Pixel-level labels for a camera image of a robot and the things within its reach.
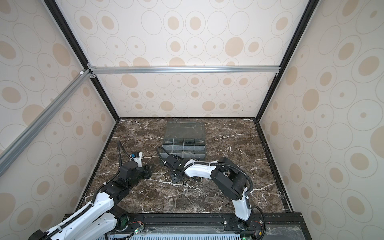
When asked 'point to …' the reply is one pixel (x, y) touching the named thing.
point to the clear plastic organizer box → (185, 139)
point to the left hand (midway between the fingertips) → (154, 163)
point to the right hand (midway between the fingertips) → (176, 175)
